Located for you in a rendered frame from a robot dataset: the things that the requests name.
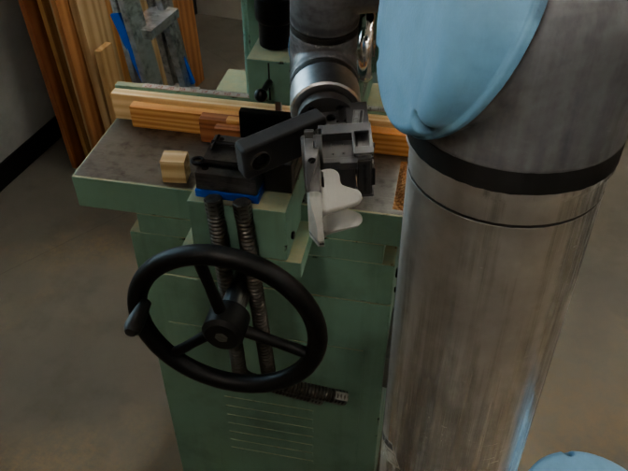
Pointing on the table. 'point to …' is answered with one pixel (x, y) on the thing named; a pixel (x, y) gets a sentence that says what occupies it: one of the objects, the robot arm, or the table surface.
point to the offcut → (175, 166)
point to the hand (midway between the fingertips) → (314, 235)
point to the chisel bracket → (278, 68)
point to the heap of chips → (400, 187)
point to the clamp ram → (259, 120)
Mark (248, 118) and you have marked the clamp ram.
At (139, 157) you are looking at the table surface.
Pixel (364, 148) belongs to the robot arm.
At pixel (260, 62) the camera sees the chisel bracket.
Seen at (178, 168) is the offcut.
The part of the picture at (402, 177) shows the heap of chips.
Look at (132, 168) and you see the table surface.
